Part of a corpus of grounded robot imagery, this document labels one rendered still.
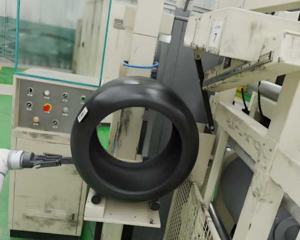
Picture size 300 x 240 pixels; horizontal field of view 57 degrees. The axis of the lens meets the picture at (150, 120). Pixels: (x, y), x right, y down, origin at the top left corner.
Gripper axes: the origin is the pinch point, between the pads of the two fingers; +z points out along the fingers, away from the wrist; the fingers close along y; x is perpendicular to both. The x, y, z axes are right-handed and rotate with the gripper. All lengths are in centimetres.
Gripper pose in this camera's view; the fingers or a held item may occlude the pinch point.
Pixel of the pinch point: (68, 160)
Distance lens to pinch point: 136.9
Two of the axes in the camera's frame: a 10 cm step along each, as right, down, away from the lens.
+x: -0.5, 9.5, 3.0
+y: -0.7, -3.0, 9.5
